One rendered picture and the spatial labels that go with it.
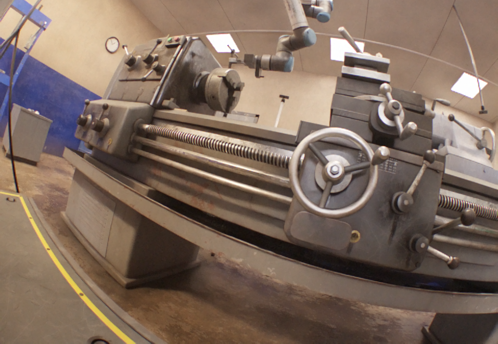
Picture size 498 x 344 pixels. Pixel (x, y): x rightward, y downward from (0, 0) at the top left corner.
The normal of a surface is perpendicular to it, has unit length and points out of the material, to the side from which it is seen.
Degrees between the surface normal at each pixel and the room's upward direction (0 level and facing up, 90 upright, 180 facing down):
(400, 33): 180
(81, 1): 90
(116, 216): 90
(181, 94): 90
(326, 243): 90
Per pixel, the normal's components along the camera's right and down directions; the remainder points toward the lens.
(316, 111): -0.32, -0.25
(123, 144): 0.90, 0.22
